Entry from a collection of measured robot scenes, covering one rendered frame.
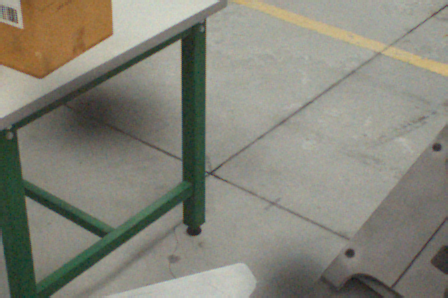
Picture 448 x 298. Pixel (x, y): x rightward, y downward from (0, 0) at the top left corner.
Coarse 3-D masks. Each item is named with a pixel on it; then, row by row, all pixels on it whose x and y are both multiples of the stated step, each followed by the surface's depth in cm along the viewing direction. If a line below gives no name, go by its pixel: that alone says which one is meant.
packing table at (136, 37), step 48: (144, 0) 252; (192, 0) 252; (96, 48) 231; (144, 48) 235; (192, 48) 259; (0, 96) 213; (48, 96) 215; (192, 96) 267; (0, 144) 215; (192, 144) 276; (0, 192) 224; (48, 192) 282; (192, 192) 286; (48, 288) 249
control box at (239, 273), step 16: (208, 272) 60; (224, 272) 60; (240, 272) 60; (144, 288) 59; (160, 288) 59; (176, 288) 59; (192, 288) 59; (208, 288) 59; (224, 288) 59; (240, 288) 58
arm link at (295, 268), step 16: (288, 256) 33; (304, 256) 33; (272, 272) 32; (288, 272) 32; (304, 272) 32; (320, 272) 33; (256, 288) 32; (272, 288) 32; (288, 288) 32; (304, 288) 32
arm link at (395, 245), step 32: (416, 160) 32; (416, 192) 32; (384, 224) 31; (416, 224) 31; (352, 256) 31; (384, 256) 31; (416, 256) 31; (320, 288) 31; (352, 288) 31; (384, 288) 31; (416, 288) 30
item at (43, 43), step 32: (0, 0) 214; (32, 0) 208; (64, 0) 217; (96, 0) 227; (0, 32) 220; (32, 32) 213; (64, 32) 221; (96, 32) 231; (0, 64) 225; (32, 64) 218; (64, 64) 224
